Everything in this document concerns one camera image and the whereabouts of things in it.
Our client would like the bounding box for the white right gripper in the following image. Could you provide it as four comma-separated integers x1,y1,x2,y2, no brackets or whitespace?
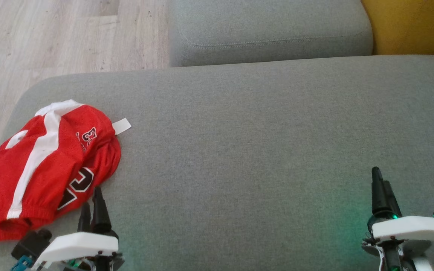
362,167,434,271

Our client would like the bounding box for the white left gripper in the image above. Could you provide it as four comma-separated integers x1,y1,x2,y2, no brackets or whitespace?
32,186,124,271

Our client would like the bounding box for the large grey sofa seat cushion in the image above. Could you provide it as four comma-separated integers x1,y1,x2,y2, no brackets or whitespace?
0,55,434,271

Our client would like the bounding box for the wide yellow sofa backrest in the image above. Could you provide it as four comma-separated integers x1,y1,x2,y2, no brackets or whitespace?
360,0,434,59

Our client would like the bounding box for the medium grey sofa seat cushion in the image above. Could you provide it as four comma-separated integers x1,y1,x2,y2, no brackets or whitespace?
168,0,374,68

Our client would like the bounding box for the blue left camera plug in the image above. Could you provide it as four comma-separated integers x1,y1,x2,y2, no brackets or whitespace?
10,255,34,271

